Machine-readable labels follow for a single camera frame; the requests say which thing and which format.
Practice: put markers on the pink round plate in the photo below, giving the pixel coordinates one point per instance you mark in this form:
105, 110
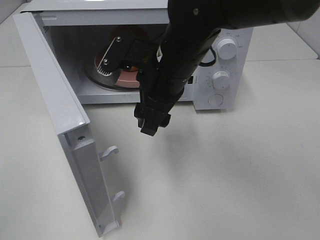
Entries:
122, 78

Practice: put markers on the white microwave oven body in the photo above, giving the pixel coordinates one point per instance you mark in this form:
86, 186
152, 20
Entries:
66, 39

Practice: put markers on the white microwave door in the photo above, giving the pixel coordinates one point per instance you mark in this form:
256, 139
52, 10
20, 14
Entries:
71, 124

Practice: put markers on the white microwave knob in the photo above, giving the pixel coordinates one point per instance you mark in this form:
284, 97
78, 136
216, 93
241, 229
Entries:
227, 48
221, 80

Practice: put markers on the round white door release button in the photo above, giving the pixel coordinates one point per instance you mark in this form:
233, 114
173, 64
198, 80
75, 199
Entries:
216, 100

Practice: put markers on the burger with lettuce and tomato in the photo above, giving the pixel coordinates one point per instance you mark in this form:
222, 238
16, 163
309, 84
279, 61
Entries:
141, 48

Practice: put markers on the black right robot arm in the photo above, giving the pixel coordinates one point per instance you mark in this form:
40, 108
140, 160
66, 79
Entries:
199, 22

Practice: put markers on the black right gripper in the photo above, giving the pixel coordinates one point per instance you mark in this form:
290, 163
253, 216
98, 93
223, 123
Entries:
162, 81

